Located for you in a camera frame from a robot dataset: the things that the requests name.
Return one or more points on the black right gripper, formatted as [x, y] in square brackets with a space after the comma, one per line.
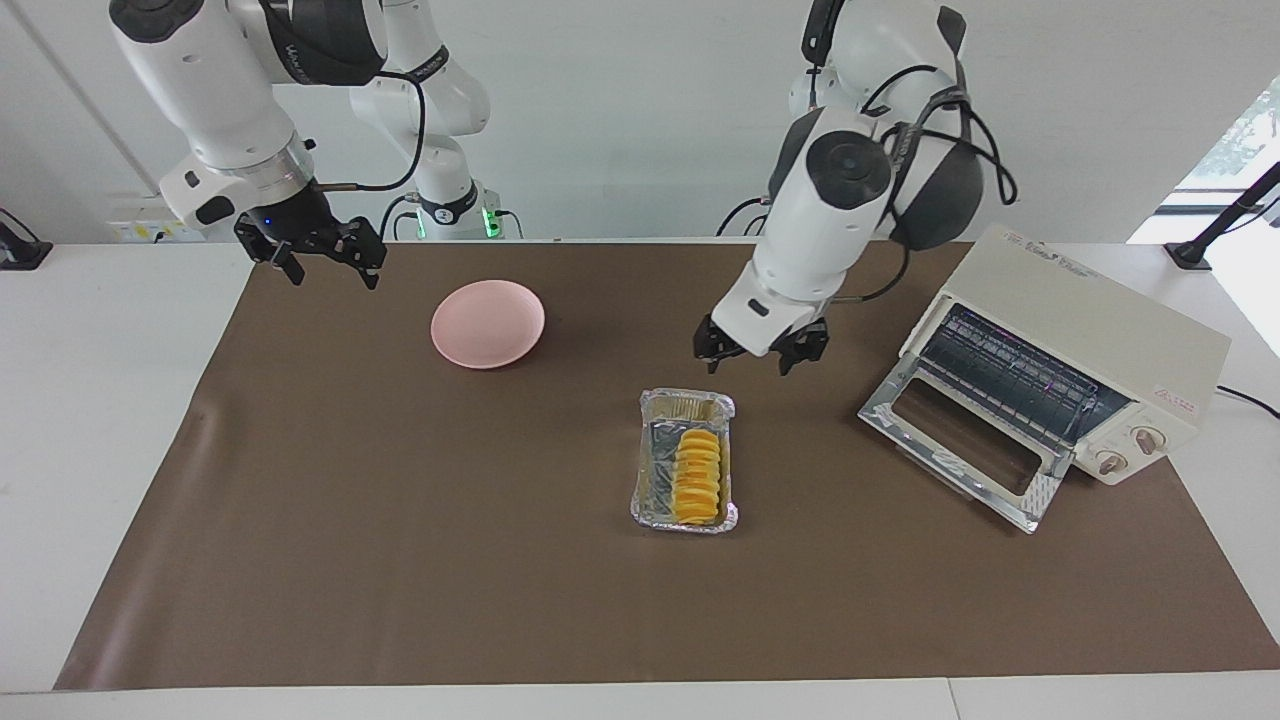
[290, 220]

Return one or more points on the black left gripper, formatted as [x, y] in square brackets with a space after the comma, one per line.
[765, 345]

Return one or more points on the sliced yellow bread loaf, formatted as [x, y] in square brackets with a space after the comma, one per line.
[697, 480]

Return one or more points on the aluminium foil tray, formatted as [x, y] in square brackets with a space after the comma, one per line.
[655, 480]

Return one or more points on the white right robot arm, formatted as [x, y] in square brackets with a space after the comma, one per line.
[220, 80]

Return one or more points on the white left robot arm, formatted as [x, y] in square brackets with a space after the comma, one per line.
[830, 230]

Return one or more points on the glass oven door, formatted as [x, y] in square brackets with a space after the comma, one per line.
[1035, 500]

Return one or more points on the cream toaster oven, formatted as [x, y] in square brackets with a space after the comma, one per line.
[1100, 320]

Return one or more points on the round oven knob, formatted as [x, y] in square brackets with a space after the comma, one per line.
[1148, 438]
[1110, 463]

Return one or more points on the pink round plate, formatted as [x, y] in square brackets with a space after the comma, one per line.
[488, 325]

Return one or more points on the brown table mat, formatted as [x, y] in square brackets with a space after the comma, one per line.
[400, 580]

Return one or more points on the bright window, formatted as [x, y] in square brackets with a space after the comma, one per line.
[1240, 140]

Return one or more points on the white wall socket box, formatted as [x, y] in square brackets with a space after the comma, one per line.
[135, 232]

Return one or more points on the black table clamp mount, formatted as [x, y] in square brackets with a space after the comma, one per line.
[25, 255]

